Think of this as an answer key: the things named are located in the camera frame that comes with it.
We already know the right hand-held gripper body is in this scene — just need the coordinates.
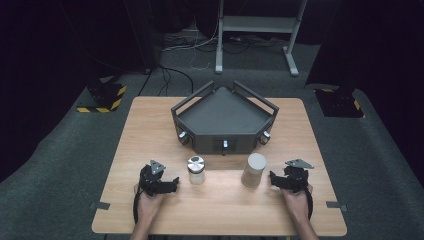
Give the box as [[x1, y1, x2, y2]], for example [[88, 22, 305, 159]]
[[281, 158, 315, 194]]

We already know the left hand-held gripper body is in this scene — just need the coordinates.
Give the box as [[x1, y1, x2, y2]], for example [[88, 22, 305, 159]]
[[138, 159, 168, 198]]

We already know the beige cylindrical canister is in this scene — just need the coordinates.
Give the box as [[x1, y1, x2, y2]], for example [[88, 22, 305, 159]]
[[240, 152, 268, 188]]

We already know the glass jar with metal lid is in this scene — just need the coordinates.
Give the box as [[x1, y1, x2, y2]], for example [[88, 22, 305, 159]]
[[186, 155, 207, 186]]

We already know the dark grey angular tray rack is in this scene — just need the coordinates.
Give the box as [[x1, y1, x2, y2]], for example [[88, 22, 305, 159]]
[[170, 79, 280, 157]]

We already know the person's left hand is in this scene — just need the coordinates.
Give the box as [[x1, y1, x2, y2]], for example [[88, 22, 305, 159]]
[[133, 183, 166, 228]]

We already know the person's right hand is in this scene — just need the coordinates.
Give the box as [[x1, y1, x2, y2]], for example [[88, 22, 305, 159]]
[[281, 184, 314, 224]]

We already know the grey tape piece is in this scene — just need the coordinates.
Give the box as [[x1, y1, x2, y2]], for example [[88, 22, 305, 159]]
[[325, 200, 349, 212], [89, 201, 111, 211]]

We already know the black base with hazard stripes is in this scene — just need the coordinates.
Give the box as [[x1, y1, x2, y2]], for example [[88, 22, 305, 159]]
[[75, 83, 128, 114], [314, 87, 365, 119]]

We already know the grey metal stand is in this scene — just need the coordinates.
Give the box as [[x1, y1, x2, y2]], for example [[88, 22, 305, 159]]
[[214, 0, 308, 78]]

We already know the dark curtain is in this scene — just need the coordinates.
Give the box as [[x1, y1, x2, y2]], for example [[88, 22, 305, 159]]
[[0, 0, 161, 183], [305, 0, 424, 188]]

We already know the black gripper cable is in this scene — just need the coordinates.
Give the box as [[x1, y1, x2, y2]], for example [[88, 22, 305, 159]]
[[305, 190, 315, 222], [132, 188, 142, 225]]

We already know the black floor cable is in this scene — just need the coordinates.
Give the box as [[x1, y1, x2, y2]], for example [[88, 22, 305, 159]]
[[137, 64, 195, 98]]

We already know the white floor cable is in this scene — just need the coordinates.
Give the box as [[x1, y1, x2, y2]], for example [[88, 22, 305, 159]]
[[189, 18, 221, 72]]

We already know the bundle of floor cables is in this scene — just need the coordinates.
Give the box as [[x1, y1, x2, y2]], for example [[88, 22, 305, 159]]
[[161, 31, 288, 55]]

